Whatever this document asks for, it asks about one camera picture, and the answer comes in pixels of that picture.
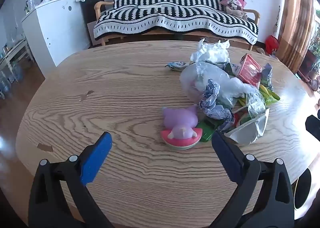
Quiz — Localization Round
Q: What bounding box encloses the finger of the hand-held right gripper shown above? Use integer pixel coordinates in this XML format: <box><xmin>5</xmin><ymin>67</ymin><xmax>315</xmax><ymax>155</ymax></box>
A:
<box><xmin>305</xmin><ymin>115</ymin><xmax>320</xmax><ymax>141</ymax></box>

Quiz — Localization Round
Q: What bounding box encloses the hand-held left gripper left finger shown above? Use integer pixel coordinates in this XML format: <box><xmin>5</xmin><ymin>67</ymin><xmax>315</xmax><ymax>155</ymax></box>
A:
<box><xmin>28</xmin><ymin>132</ymin><xmax>114</xmax><ymax>228</ymax></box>

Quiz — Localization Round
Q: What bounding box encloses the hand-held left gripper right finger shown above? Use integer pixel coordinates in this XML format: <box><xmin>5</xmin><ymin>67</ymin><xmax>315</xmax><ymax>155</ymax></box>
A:
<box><xmin>207</xmin><ymin>130</ymin><xmax>295</xmax><ymax>228</ymax></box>

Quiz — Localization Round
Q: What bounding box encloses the lime green snack packet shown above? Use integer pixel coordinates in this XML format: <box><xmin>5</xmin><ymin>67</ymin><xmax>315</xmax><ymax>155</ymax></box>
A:
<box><xmin>259</xmin><ymin>85</ymin><xmax>280</xmax><ymax>105</ymax></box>

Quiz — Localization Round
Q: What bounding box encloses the blue grey paper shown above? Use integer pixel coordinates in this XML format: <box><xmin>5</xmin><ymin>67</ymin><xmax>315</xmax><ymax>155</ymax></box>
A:
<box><xmin>199</xmin><ymin>79</ymin><xmax>234</xmax><ymax>131</ymax></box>

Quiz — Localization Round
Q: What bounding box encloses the white tissue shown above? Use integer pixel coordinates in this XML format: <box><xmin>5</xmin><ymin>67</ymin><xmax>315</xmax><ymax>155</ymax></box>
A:
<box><xmin>190</xmin><ymin>39</ymin><xmax>230</xmax><ymax>63</ymax></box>

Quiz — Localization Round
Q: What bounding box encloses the silver foil packet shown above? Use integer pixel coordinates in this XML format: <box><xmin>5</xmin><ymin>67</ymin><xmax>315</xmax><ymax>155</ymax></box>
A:
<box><xmin>225</xmin><ymin>108</ymin><xmax>270</xmax><ymax>146</ymax></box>

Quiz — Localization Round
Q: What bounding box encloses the dark green packet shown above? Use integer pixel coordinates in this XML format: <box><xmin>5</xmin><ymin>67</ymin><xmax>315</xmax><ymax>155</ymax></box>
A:
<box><xmin>199</xmin><ymin>118</ymin><xmax>220</xmax><ymax>142</ymax></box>

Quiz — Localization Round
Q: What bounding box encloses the watermelon print wrapper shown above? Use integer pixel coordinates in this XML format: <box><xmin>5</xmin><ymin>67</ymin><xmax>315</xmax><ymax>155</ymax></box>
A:
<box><xmin>234</xmin><ymin>112</ymin><xmax>253</xmax><ymax>127</ymax></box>

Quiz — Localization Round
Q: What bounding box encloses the purple toy on watermelon slice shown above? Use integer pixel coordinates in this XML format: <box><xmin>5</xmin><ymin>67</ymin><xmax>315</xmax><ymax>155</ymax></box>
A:
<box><xmin>161</xmin><ymin>105</ymin><xmax>202</xmax><ymax>150</ymax></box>

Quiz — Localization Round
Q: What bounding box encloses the yellow green snack packet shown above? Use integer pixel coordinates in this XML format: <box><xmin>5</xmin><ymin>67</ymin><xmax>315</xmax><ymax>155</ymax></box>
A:
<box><xmin>236</xmin><ymin>95</ymin><xmax>250</xmax><ymax>107</ymax></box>

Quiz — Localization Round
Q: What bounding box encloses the clear plastic bag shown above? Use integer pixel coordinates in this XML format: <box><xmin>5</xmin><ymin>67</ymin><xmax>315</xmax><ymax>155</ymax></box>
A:
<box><xmin>180</xmin><ymin>62</ymin><xmax>266</xmax><ymax>118</ymax></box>

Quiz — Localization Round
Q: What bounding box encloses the green white snack packet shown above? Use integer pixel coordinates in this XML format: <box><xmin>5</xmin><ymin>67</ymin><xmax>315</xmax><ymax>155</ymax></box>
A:
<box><xmin>224</xmin><ymin>62</ymin><xmax>240</xmax><ymax>78</ymax></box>

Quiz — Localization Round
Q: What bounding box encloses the red cardboard box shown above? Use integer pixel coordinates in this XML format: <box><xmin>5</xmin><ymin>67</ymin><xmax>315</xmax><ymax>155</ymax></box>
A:
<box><xmin>235</xmin><ymin>53</ymin><xmax>262</xmax><ymax>88</ymax></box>

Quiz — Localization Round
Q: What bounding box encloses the red bag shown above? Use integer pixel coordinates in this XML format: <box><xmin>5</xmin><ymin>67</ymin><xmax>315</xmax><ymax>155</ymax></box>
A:
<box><xmin>265</xmin><ymin>35</ymin><xmax>279</xmax><ymax>53</ymax></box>

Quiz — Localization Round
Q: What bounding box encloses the small white green wrapper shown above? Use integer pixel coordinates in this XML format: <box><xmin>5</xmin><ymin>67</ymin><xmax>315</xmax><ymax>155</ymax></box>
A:
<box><xmin>165</xmin><ymin>61</ymin><xmax>192</xmax><ymax>71</ymax></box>

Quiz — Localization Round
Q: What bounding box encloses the brown patterned curtain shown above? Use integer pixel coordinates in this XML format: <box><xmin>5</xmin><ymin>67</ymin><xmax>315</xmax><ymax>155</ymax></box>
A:
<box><xmin>277</xmin><ymin>0</ymin><xmax>317</xmax><ymax>68</ymax></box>

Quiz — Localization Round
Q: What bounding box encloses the clear water bottle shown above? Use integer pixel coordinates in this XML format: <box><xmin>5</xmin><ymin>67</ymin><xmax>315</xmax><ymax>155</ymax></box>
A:
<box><xmin>11</xmin><ymin>63</ymin><xmax>25</xmax><ymax>83</ymax></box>
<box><xmin>0</xmin><ymin>72</ymin><xmax>12</xmax><ymax>100</ymax></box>

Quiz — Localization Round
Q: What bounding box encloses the white bench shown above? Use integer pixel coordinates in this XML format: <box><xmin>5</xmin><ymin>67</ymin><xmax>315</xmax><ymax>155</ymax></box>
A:
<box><xmin>0</xmin><ymin>39</ymin><xmax>34</xmax><ymax>73</ymax></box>

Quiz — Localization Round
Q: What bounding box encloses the white cabinet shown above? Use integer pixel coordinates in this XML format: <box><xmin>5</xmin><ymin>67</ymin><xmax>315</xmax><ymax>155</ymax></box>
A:
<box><xmin>21</xmin><ymin>0</ymin><xmax>92</xmax><ymax>78</ymax></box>

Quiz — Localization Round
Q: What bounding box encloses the pink plush toy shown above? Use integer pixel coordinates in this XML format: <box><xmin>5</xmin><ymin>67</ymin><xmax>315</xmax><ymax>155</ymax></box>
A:
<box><xmin>220</xmin><ymin>0</ymin><xmax>248</xmax><ymax>20</ymax></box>

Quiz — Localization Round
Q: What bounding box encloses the black cabinet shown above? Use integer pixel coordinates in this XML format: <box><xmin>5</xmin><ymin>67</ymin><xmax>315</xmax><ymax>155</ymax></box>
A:
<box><xmin>80</xmin><ymin>0</ymin><xmax>105</xmax><ymax>46</ymax></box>

